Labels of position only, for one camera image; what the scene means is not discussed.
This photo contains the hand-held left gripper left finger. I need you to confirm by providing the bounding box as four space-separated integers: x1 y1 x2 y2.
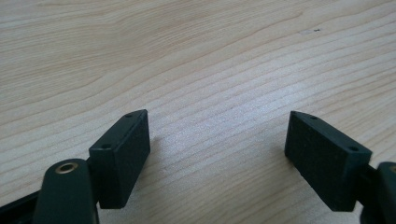
88 108 151 210

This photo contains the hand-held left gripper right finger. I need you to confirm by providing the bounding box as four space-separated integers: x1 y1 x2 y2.
284 110 374 213

